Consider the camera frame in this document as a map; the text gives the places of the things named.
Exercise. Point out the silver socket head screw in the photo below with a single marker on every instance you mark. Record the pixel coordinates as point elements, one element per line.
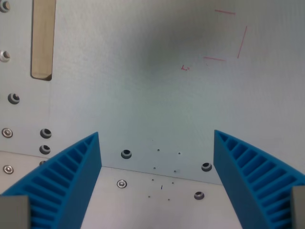
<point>7,132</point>
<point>121,184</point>
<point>8,169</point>

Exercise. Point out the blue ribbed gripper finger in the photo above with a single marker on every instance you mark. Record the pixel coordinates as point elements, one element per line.
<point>238,181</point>
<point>71,181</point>

